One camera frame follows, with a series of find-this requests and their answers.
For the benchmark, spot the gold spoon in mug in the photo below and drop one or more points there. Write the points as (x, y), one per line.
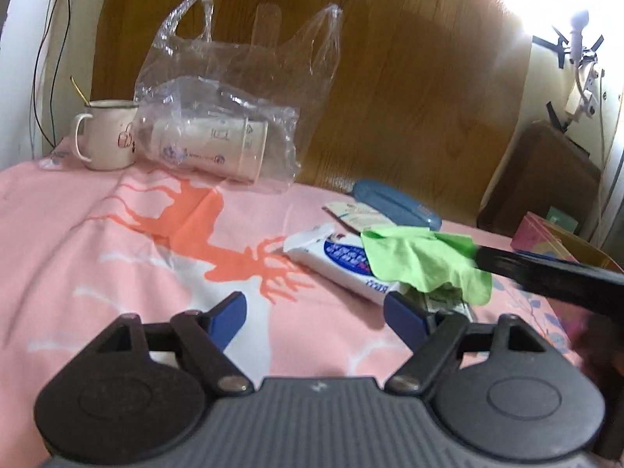
(79, 91)

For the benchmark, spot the pink tin box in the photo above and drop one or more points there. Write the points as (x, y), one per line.
(540, 237)

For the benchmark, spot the cream enamel mug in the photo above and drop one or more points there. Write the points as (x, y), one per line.
(103, 135)

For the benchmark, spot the white blue tissue pack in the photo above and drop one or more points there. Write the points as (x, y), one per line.
(340, 257)

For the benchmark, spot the blue translucent glasses case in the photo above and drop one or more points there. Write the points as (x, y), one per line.
(398, 207)

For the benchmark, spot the barcode printed packet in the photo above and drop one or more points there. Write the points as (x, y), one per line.
(444, 299)

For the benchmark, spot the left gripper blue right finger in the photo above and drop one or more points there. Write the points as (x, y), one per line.
(411, 323)

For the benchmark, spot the pink printed tablecloth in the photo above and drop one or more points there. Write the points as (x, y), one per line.
(79, 248)

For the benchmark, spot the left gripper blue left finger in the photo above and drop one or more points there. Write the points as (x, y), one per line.
(212, 330)

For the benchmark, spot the brown wooden headboard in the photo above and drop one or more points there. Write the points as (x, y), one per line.
(426, 97)

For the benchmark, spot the clear plastic bag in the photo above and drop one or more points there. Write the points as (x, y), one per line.
(187, 74)

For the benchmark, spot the green microfiber cloth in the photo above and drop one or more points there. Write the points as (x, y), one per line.
(426, 260)

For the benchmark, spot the beige paper packet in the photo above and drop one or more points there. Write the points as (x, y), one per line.
(357, 216)

